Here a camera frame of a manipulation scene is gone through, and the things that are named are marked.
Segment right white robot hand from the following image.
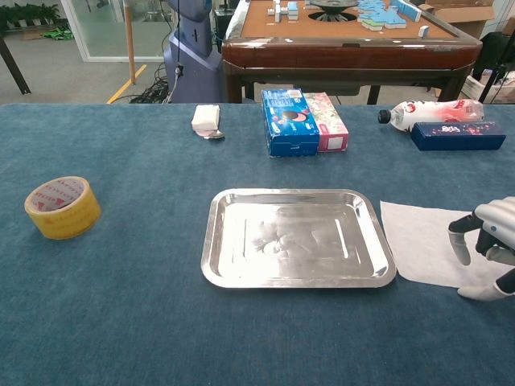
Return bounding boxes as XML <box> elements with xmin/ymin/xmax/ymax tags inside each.
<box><xmin>447</xmin><ymin>195</ymin><xmax>515</xmax><ymax>302</ymax></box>

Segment white paper sheet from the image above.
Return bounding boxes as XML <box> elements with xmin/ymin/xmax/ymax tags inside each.
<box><xmin>379</xmin><ymin>199</ymin><xmax>515</xmax><ymax>290</ymax></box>

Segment silver metal tray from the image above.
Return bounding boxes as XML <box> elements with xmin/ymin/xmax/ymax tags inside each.
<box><xmin>200</xmin><ymin>187</ymin><xmax>398</xmax><ymax>290</ymax></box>

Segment dark blue long box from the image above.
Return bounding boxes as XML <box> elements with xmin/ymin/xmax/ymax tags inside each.
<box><xmin>410</xmin><ymin>121</ymin><xmax>507</xmax><ymax>152</ymax></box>

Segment red white plastic bottle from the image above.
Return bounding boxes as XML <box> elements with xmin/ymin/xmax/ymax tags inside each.
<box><xmin>377</xmin><ymin>99</ymin><xmax>486</xmax><ymax>133</ymax></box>

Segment black tripod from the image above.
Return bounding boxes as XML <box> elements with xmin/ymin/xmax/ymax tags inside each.
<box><xmin>477</xmin><ymin>0</ymin><xmax>515</xmax><ymax>104</ymax></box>

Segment black bag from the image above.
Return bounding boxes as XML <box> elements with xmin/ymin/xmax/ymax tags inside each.
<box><xmin>472</xmin><ymin>31</ymin><xmax>513</xmax><ymax>81</ymax></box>

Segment pink floral box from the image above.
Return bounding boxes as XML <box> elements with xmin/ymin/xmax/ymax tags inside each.
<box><xmin>302</xmin><ymin>92</ymin><xmax>350</xmax><ymax>154</ymax></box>

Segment cardboard box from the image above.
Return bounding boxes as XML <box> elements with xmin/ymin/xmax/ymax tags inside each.
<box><xmin>418</xmin><ymin>0</ymin><xmax>496</xmax><ymax>39</ymax></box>

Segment brown mahjong table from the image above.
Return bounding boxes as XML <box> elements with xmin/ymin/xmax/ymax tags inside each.
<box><xmin>220</xmin><ymin>0</ymin><xmax>483</xmax><ymax>105</ymax></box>

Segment blue cookie box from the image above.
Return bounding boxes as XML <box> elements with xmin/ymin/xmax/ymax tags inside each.
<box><xmin>261</xmin><ymin>88</ymin><xmax>321</xmax><ymax>158</ymax></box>

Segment mahjong tile pile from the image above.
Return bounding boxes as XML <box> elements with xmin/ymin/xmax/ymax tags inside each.
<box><xmin>356</xmin><ymin>0</ymin><xmax>422</xmax><ymax>31</ymax></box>

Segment small round metal disc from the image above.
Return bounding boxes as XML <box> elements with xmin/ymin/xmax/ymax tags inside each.
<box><xmin>195</xmin><ymin>128</ymin><xmax>226</xmax><ymax>141</ymax></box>

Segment white plastic block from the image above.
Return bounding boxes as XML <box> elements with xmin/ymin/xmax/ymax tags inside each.
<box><xmin>191</xmin><ymin>104</ymin><xmax>221</xmax><ymax>133</ymax></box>

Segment blue grey machine base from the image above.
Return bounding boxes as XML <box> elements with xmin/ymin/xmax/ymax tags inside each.
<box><xmin>163</xmin><ymin>0</ymin><xmax>225</xmax><ymax>104</ymax></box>

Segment blue table cloth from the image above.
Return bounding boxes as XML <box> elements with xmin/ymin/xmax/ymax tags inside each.
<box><xmin>0</xmin><ymin>102</ymin><xmax>515</xmax><ymax>386</ymax></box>

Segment wooden pole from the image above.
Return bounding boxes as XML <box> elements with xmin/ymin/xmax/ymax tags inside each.
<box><xmin>123</xmin><ymin>0</ymin><xmax>137</xmax><ymax>85</ymax></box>

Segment yellow tape roll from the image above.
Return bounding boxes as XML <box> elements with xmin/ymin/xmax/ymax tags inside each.
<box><xmin>23</xmin><ymin>175</ymin><xmax>102</xmax><ymax>241</ymax></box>

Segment black table leg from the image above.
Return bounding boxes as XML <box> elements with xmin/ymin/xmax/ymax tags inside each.
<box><xmin>0</xmin><ymin>34</ymin><xmax>32</xmax><ymax>96</ymax></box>

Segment green potted plants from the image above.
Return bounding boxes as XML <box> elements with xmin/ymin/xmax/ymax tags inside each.
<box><xmin>0</xmin><ymin>2</ymin><xmax>61</xmax><ymax>31</ymax></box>

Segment black floor cable bundle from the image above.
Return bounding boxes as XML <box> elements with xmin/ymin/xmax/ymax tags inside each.
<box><xmin>128</xmin><ymin>62</ymin><xmax>178</xmax><ymax>105</ymax></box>

